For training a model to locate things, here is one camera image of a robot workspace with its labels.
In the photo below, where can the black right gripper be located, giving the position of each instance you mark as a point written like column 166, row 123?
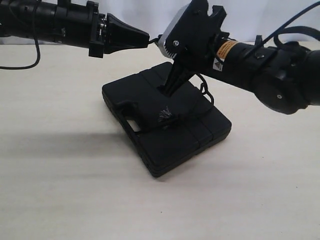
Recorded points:
column 198, row 55

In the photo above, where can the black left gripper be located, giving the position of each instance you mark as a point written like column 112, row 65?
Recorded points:
column 118, row 33

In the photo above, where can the black plastic carry case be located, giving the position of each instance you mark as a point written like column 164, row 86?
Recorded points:
column 166, row 131

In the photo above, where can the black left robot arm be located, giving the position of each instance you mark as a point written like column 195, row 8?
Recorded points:
column 70, row 24

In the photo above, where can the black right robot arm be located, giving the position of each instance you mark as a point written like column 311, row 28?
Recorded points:
column 284, row 77

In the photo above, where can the white backdrop cloth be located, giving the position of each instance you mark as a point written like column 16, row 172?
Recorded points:
column 244, row 21

